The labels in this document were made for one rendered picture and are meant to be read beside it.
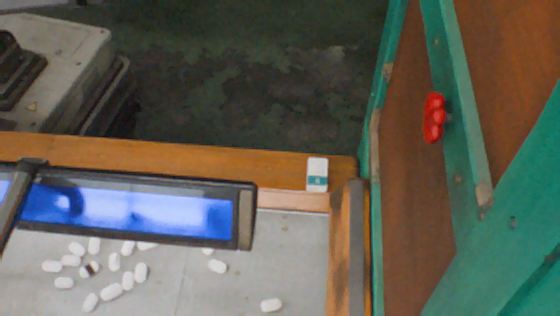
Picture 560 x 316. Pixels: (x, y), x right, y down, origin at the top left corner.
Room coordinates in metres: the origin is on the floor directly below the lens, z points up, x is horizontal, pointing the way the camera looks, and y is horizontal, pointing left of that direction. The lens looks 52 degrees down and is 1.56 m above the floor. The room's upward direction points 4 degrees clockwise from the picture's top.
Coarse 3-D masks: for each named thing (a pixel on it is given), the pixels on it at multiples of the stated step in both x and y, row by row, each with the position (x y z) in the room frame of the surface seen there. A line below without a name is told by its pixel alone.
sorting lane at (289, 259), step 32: (256, 224) 0.50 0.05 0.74; (288, 224) 0.50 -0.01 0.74; (320, 224) 0.51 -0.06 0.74; (32, 256) 0.40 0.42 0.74; (96, 256) 0.41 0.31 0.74; (128, 256) 0.42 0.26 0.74; (160, 256) 0.42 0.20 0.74; (192, 256) 0.43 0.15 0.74; (224, 256) 0.43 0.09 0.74; (256, 256) 0.43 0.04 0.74; (288, 256) 0.44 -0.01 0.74; (320, 256) 0.44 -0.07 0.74; (0, 288) 0.34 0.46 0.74; (32, 288) 0.34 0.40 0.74; (64, 288) 0.35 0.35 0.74; (96, 288) 0.35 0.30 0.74; (160, 288) 0.36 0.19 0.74; (192, 288) 0.37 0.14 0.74; (224, 288) 0.37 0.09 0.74; (256, 288) 0.38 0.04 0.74; (288, 288) 0.38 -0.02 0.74; (320, 288) 0.38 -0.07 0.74
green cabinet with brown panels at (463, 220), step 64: (448, 0) 0.43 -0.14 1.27; (512, 0) 0.31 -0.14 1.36; (384, 64) 0.62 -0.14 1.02; (448, 64) 0.35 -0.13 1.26; (512, 64) 0.27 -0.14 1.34; (384, 128) 0.57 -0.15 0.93; (448, 128) 0.30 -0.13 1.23; (512, 128) 0.23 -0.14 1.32; (384, 192) 0.47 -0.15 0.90; (448, 192) 0.25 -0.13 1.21; (512, 192) 0.18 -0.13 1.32; (384, 256) 0.37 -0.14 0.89; (448, 256) 0.22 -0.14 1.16; (512, 256) 0.14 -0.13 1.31
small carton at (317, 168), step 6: (312, 162) 0.61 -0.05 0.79; (318, 162) 0.61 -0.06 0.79; (324, 162) 0.61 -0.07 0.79; (312, 168) 0.59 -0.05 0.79; (318, 168) 0.59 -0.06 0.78; (324, 168) 0.59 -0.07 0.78; (312, 174) 0.58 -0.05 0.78; (318, 174) 0.58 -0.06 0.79; (324, 174) 0.58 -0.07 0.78; (312, 180) 0.57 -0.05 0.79; (318, 180) 0.57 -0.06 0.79; (324, 180) 0.57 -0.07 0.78; (312, 186) 0.56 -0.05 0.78; (318, 186) 0.56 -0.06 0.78; (324, 186) 0.56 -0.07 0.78
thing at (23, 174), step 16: (32, 160) 0.33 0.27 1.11; (48, 160) 0.33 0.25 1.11; (16, 176) 0.30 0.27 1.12; (32, 176) 0.31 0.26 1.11; (16, 192) 0.28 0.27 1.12; (0, 208) 0.26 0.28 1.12; (16, 208) 0.27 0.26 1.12; (0, 224) 0.25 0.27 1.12; (16, 224) 0.25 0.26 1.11; (0, 240) 0.23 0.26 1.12; (0, 256) 0.22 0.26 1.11
